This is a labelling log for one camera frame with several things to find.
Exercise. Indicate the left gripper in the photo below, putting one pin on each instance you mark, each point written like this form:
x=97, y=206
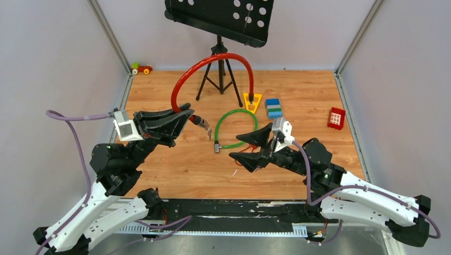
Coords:
x=163, y=126

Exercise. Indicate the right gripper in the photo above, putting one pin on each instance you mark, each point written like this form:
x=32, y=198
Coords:
x=249, y=160

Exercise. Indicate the thick red cable lock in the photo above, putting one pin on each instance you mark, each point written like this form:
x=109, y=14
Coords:
x=223, y=56

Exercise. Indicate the green cable lock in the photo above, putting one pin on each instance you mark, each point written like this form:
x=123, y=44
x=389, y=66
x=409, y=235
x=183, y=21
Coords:
x=217, y=145

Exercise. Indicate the red padlock with thin cable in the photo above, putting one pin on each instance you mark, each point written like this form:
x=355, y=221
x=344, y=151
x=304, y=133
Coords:
x=249, y=148

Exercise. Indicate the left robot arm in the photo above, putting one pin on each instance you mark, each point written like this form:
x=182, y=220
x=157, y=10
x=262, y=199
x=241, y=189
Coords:
x=116, y=168

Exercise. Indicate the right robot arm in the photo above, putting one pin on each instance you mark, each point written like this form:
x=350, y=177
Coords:
x=334, y=193

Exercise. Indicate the blue green stacked blocks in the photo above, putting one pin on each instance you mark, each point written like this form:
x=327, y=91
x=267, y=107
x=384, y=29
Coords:
x=273, y=108

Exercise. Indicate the yellow triangular plastic piece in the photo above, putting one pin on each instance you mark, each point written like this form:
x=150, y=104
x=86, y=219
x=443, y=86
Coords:
x=252, y=106

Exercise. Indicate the toy car red green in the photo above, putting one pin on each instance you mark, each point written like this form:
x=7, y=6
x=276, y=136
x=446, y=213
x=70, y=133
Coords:
x=137, y=68

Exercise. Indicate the red window block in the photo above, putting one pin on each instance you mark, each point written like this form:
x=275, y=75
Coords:
x=336, y=118

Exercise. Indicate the black music stand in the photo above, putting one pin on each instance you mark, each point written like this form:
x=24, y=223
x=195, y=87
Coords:
x=246, y=22

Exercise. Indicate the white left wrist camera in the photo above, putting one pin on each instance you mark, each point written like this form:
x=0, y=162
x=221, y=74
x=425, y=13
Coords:
x=125, y=127

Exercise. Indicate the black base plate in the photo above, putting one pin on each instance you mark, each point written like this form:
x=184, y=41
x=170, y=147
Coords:
x=232, y=215

